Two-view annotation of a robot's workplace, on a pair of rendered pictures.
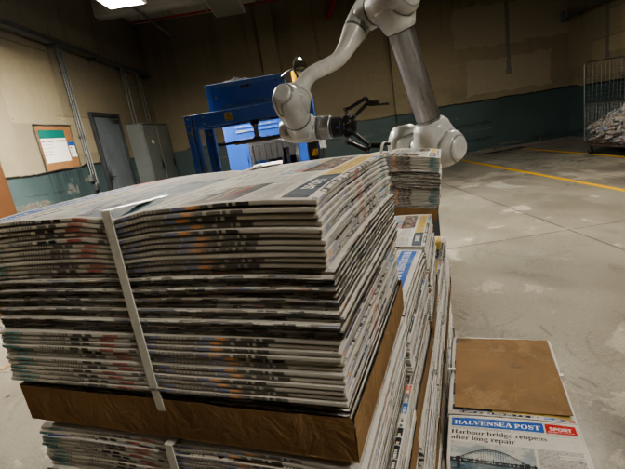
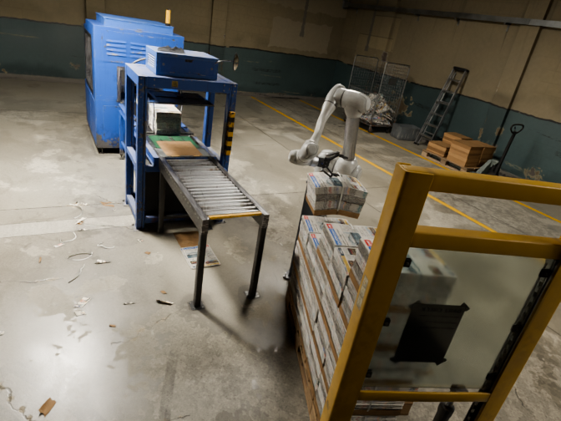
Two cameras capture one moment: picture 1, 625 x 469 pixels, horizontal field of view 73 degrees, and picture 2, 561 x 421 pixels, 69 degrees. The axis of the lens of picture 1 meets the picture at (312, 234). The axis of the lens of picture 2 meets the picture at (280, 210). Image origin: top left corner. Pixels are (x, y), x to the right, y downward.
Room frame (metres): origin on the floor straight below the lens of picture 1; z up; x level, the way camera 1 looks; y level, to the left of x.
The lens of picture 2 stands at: (-0.60, 1.54, 2.18)
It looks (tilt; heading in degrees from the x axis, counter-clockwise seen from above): 25 degrees down; 327
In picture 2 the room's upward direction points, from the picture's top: 10 degrees clockwise
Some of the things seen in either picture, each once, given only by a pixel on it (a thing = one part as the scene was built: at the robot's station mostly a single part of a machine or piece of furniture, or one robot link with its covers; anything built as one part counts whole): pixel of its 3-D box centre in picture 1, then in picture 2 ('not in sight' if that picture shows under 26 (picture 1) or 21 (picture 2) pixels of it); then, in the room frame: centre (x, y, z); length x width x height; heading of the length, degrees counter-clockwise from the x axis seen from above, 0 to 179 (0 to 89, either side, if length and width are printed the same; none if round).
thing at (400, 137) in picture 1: (406, 148); (326, 163); (2.01, -0.50, 1.17); 0.18 x 0.16 x 0.22; 31
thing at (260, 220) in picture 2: not in sight; (234, 187); (2.54, 0.07, 0.74); 1.34 x 0.05 x 0.12; 0
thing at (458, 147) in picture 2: not in sight; (458, 151); (4.76, -6.06, 0.28); 1.20 x 0.83 x 0.57; 0
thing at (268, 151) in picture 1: (281, 153); (133, 75); (6.28, 0.27, 1.04); 1.51 x 1.30 x 2.07; 0
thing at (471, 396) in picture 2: not in sight; (425, 396); (0.04, 0.29, 0.92); 0.57 x 0.01 x 0.05; 69
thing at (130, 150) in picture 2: not in sight; (174, 180); (3.56, 0.32, 0.38); 0.94 x 0.69 x 0.63; 90
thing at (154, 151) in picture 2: not in sight; (176, 149); (3.56, 0.32, 0.75); 0.70 x 0.65 x 0.10; 0
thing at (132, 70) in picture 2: (253, 114); (180, 78); (3.56, 0.32, 1.50); 0.94 x 0.68 x 0.10; 90
